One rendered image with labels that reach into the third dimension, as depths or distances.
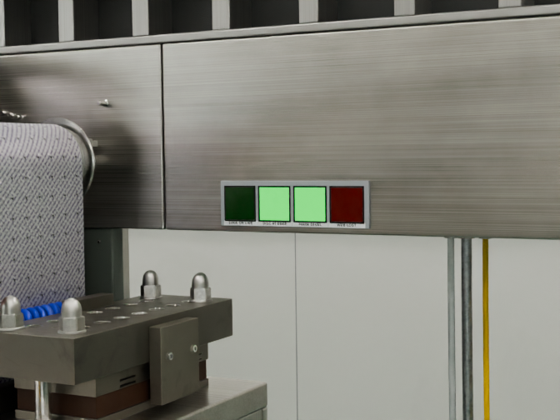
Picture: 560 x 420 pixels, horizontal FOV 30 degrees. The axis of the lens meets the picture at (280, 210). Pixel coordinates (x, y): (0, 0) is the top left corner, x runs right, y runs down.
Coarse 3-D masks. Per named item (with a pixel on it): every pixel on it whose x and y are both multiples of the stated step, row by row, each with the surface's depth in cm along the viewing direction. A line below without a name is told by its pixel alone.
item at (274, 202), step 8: (264, 192) 159; (272, 192) 158; (280, 192) 158; (288, 192) 157; (264, 200) 159; (272, 200) 159; (280, 200) 158; (288, 200) 157; (264, 208) 159; (272, 208) 159; (280, 208) 158; (288, 208) 157; (264, 216) 159; (272, 216) 159; (280, 216) 158; (288, 216) 157
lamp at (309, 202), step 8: (296, 192) 157; (304, 192) 156; (312, 192) 155; (320, 192) 155; (296, 200) 157; (304, 200) 156; (312, 200) 155; (320, 200) 155; (296, 208) 157; (304, 208) 156; (312, 208) 156; (320, 208) 155; (296, 216) 157; (304, 216) 156; (312, 216) 156; (320, 216) 155
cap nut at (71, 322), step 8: (64, 304) 136; (72, 304) 136; (80, 304) 137; (64, 312) 136; (72, 312) 136; (80, 312) 137; (64, 320) 136; (72, 320) 136; (80, 320) 137; (64, 328) 136; (72, 328) 136; (80, 328) 137
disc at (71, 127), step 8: (48, 120) 169; (56, 120) 168; (64, 120) 167; (72, 128) 167; (80, 128) 166; (80, 136) 166; (80, 144) 166; (88, 144) 165; (88, 152) 166; (88, 160) 166; (88, 168) 166; (88, 176) 166; (88, 184) 166
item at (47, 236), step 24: (0, 216) 148; (24, 216) 153; (48, 216) 158; (72, 216) 163; (0, 240) 148; (24, 240) 153; (48, 240) 158; (72, 240) 163; (0, 264) 148; (24, 264) 153; (48, 264) 158; (72, 264) 163; (0, 288) 149; (24, 288) 153; (48, 288) 158; (72, 288) 163
